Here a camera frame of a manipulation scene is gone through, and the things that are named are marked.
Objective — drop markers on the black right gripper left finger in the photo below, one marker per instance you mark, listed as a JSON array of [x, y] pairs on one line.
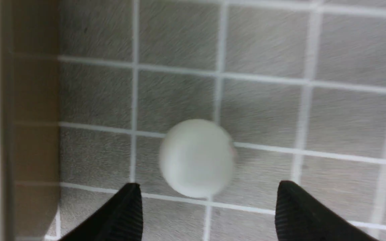
[[119, 219]]

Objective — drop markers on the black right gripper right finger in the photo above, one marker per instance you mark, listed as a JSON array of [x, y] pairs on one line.
[[301, 217]]

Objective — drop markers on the white ping-pong ball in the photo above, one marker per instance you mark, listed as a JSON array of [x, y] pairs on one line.
[[197, 158]]

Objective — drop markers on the grey checkered tablecloth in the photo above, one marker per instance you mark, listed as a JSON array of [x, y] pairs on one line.
[[300, 85]]

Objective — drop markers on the olive green plastic bin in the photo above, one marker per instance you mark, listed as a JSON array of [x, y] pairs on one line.
[[29, 112]]

